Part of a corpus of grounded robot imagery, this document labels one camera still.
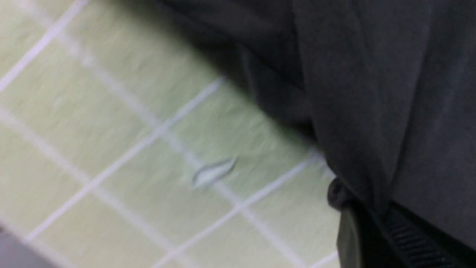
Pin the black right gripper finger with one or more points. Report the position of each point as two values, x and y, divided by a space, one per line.
399 239

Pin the green checkered tablecloth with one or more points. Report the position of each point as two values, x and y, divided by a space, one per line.
122 147

